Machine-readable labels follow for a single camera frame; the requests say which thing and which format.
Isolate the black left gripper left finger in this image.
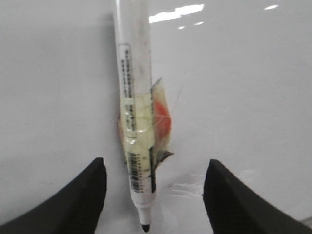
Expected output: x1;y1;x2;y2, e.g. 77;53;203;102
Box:
0;157;107;234

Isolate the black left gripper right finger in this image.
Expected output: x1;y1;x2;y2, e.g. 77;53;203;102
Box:
203;159;312;234

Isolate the white taped whiteboard marker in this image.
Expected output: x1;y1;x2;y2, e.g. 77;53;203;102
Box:
113;0;159;233

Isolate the white whiteboard with aluminium frame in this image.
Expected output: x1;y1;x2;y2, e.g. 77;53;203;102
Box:
0;0;312;234

